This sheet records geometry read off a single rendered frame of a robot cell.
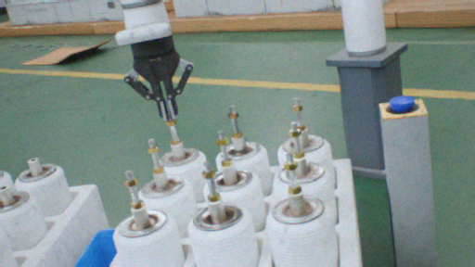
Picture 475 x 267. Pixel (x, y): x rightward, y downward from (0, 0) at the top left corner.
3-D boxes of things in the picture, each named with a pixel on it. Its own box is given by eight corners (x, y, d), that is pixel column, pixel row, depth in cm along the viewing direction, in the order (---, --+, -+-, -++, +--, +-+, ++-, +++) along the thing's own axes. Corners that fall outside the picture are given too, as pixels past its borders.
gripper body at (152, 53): (174, 20, 103) (186, 70, 106) (128, 30, 103) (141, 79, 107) (170, 29, 96) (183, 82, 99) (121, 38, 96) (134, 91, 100)
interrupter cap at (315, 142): (297, 136, 109) (297, 133, 109) (332, 140, 104) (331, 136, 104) (274, 152, 104) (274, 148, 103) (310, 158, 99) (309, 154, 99)
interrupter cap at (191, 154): (152, 167, 108) (151, 163, 107) (175, 150, 114) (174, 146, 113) (185, 170, 104) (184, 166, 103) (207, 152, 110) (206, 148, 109)
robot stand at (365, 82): (365, 149, 156) (353, 42, 146) (417, 156, 147) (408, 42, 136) (339, 172, 146) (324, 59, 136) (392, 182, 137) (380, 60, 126)
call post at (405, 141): (393, 258, 109) (378, 105, 98) (431, 255, 108) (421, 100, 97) (398, 280, 103) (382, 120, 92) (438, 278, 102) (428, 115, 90)
